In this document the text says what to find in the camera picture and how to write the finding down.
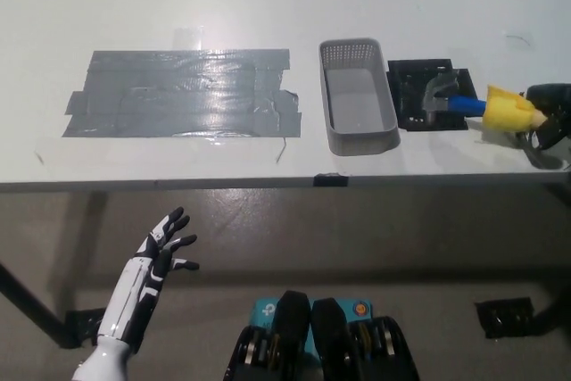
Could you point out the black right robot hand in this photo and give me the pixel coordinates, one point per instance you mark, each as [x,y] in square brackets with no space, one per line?
[553,113]

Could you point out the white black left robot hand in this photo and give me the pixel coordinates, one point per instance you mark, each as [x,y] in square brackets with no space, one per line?
[143,283]

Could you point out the hammer with yellow sponge grip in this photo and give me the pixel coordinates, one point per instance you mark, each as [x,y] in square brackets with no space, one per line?
[499,109]

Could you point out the grey plastic basket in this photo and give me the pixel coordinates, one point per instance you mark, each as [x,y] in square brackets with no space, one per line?
[361,133]

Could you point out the grey duct tape patch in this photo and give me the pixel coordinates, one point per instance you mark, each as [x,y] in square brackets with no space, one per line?
[178,93]

